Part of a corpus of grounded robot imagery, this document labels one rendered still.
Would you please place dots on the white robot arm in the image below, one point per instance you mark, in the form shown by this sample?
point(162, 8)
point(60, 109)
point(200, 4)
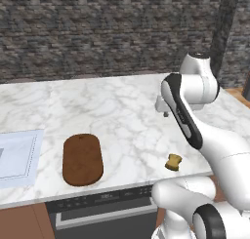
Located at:
point(224, 151)

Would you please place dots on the brown wooden cutting board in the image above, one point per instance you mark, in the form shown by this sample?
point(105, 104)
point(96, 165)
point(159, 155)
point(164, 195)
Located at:
point(82, 159)

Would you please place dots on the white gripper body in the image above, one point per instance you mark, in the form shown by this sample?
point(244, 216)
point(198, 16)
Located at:
point(160, 104)

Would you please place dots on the pale steel sink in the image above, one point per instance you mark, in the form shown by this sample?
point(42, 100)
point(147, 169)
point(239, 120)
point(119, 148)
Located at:
point(18, 158)

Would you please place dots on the black dishwasher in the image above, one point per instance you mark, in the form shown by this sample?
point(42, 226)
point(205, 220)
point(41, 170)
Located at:
point(104, 226)

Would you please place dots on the brown wooden cupboard door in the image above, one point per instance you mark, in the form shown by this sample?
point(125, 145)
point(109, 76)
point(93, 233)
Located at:
point(22, 223)

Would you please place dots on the yellow-brown sponge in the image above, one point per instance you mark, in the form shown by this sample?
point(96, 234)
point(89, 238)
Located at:
point(173, 162)

